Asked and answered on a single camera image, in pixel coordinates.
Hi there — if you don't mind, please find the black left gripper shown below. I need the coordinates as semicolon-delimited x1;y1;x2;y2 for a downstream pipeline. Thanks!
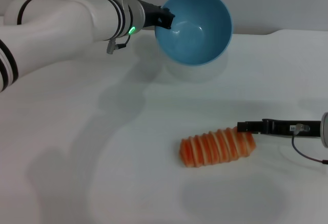
142;0;176;29

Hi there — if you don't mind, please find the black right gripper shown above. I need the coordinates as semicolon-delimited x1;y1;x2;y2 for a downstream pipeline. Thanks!
237;118;323;138

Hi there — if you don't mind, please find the blue bowl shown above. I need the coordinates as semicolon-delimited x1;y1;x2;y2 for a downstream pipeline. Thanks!
154;0;233;83

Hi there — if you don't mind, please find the right arm connector cable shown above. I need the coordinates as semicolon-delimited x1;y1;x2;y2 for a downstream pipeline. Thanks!
291;123;328;164

